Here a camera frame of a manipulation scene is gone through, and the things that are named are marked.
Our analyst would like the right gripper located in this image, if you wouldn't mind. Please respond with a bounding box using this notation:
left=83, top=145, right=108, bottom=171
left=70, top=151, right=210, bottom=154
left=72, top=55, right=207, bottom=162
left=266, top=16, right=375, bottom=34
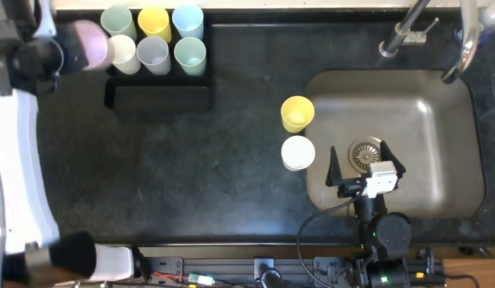
left=325, top=140, right=407, bottom=199

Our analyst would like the white cup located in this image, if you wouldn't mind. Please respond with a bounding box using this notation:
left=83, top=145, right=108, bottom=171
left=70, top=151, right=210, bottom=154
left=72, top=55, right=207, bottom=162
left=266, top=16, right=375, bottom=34
left=281, top=134, right=317, bottom=172
left=106, top=34, right=142, bottom=75

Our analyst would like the yellow cup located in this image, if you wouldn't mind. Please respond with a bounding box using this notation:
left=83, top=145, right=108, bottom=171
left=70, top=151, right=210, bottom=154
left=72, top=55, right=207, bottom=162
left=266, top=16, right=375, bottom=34
left=280, top=94, right=316, bottom=134
left=137, top=6, right=173, bottom=44

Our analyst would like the pink cup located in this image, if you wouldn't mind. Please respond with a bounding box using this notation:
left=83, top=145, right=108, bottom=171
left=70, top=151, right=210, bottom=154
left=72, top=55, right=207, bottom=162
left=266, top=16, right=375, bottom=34
left=70, top=19, right=114, bottom=72

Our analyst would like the steel sink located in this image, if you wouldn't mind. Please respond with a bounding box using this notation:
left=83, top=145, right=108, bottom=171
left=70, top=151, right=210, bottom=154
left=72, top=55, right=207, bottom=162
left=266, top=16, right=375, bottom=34
left=304, top=70, right=488, bottom=219

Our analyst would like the steel tap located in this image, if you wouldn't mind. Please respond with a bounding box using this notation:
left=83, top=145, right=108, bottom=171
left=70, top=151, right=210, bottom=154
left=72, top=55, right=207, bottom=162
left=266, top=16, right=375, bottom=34
left=377, top=0, right=492, bottom=85

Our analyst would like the black tray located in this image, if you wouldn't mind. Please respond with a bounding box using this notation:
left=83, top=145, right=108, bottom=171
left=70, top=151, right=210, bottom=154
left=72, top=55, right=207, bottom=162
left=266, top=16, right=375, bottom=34
left=105, top=10, right=211, bottom=87

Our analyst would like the blue soap bottle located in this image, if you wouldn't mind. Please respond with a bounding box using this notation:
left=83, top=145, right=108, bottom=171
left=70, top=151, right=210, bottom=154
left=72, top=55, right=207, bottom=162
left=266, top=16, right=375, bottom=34
left=477, top=2, right=495, bottom=47

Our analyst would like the green cup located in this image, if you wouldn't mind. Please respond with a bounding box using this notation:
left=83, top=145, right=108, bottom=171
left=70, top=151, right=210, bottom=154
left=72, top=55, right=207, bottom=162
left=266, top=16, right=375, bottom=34
left=174, top=36, right=207, bottom=77
left=100, top=4, right=138, bottom=42

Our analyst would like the blue cup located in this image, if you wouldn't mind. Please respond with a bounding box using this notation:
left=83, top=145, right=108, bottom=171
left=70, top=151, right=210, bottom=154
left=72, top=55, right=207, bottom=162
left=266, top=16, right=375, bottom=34
left=171, top=4, right=205, bottom=41

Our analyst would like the grey cup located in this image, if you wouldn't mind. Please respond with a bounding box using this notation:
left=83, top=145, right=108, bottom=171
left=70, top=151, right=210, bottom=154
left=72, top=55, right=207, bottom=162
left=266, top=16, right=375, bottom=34
left=135, top=35, right=172, bottom=76

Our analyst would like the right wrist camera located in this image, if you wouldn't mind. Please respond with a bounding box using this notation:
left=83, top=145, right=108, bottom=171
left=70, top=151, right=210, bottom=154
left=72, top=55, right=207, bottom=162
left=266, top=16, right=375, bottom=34
left=361, top=161, right=399, bottom=199

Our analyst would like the mounting rail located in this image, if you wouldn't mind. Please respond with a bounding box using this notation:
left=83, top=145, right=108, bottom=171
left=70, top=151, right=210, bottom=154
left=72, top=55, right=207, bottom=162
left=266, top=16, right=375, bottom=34
left=133, top=254, right=482, bottom=288

